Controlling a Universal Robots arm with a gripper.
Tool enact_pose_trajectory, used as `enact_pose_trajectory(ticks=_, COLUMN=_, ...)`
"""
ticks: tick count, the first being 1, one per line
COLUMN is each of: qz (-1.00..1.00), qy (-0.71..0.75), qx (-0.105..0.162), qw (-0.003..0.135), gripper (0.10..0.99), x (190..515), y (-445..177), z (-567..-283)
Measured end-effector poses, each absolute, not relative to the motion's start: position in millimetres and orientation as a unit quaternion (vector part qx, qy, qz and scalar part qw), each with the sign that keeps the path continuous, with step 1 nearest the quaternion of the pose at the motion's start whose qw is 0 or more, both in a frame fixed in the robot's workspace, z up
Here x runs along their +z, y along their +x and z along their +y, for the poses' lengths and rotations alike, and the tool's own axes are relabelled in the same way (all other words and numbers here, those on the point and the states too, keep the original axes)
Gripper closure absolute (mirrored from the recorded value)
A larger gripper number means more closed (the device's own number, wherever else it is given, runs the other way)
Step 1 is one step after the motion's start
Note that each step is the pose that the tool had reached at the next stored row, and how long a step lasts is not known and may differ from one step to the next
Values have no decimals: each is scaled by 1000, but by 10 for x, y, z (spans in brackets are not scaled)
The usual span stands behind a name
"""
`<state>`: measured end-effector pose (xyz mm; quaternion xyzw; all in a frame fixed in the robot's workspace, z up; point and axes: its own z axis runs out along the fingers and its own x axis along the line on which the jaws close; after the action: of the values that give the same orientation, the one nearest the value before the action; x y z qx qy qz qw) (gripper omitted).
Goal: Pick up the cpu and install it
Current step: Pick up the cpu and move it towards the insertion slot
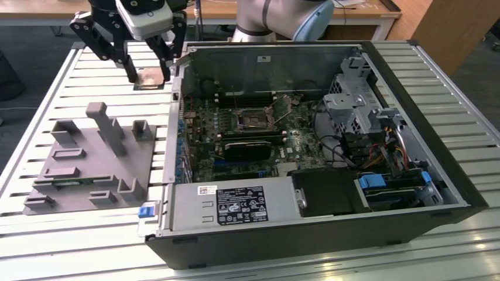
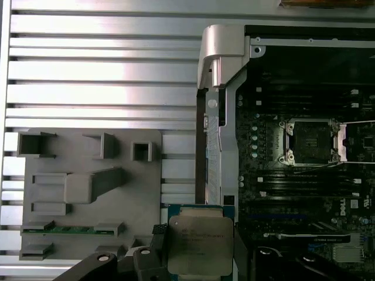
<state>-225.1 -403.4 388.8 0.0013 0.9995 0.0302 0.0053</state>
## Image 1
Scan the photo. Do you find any wooden desk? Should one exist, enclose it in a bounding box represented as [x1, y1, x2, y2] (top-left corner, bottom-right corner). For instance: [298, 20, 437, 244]
[0, 0, 402, 42]

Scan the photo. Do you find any metal drive cage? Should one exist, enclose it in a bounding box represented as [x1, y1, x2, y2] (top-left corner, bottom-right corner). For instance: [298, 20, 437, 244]
[321, 57, 406, 138]

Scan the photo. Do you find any grey flat ribbon cable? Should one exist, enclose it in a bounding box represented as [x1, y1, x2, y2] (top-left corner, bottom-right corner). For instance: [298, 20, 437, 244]
[378, 142, 404, 178]

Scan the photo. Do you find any black plastic shroud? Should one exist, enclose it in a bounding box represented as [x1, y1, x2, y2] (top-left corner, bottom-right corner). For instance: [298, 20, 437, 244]
[288, 169, 370, 218]

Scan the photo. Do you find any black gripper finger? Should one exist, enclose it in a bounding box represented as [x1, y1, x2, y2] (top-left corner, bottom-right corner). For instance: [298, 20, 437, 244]
[69, 11, 138, 85]
[145, 13, 188, 84]

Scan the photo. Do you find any silver power supply unit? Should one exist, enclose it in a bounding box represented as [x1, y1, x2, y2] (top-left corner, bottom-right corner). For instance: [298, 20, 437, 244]
[170, 183, 302, 232]

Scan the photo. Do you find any black graphics card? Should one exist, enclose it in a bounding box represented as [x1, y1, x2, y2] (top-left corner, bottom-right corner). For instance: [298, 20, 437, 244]
[220, 140, 273, 163]

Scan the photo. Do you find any silver chipset heat sink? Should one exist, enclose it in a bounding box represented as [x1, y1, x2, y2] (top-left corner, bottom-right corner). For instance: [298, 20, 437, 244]
[276, 163, 300, 177]

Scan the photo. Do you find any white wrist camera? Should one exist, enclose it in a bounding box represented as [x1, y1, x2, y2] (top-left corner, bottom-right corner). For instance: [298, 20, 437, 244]
[116, 0, 176, 41]

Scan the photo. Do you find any coloured power wire bundle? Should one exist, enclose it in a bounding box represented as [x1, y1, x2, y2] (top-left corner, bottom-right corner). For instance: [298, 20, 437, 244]
[358, 124, 412, 172]

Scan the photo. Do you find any wooden cabinet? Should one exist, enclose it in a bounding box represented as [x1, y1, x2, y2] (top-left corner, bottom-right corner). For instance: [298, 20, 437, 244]
[405, 0, 500, 77]

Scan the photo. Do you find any green motherboard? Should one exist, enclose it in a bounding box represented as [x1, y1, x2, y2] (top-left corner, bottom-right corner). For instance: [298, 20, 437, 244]
[181, 92, 325, 184]

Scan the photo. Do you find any CPU socket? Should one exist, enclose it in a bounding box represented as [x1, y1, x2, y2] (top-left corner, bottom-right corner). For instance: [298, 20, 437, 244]
[232, 107, 277, 131]

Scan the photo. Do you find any silver CPU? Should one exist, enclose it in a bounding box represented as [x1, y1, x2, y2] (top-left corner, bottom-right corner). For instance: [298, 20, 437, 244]
[133, 67, 165, 91]

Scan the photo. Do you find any black cable bundle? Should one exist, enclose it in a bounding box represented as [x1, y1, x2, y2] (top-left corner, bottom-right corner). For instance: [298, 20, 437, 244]
[317, 135, 361, 171]

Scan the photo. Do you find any grey parts rack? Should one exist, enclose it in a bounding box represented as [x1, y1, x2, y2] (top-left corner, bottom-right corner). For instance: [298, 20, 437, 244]
[22, 101, 157, 217]

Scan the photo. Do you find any green RAM stick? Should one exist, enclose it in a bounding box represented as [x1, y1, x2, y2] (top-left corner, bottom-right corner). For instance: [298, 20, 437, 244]
[52, 178, 97, 186]

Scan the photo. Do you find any blue disk carrier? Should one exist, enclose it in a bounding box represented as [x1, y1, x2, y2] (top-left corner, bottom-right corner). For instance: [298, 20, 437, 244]
[356, 172, 421, 212]

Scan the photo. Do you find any black open PC case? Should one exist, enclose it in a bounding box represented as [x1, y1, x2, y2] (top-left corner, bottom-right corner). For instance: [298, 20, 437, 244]
[138, 39, 489, 270]

